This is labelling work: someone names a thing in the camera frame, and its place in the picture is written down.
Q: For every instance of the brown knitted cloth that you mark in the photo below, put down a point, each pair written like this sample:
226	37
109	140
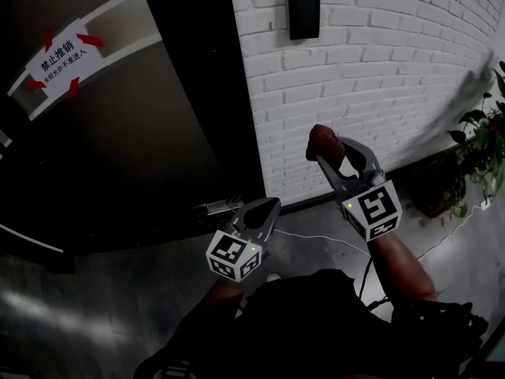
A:
325	144

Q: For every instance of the person's black shirt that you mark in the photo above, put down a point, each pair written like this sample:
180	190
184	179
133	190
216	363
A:
315	330

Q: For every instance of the white paper sign, red tape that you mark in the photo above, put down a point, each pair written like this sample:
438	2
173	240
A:
63	59

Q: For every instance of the black wall access panel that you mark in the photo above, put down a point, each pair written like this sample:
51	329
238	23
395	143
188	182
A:
303	8

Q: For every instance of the person's right forearm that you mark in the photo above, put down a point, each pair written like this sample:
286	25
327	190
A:
398	267

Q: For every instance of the person's left forearm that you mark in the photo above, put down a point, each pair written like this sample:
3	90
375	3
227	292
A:
213	302

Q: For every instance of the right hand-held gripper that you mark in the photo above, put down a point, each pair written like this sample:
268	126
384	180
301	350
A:
375	211

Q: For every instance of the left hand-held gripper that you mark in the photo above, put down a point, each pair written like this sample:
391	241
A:
233	253

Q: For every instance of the white power adapter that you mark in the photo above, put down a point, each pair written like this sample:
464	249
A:
485	203

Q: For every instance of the green potted plant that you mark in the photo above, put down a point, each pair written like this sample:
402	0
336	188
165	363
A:
483	132

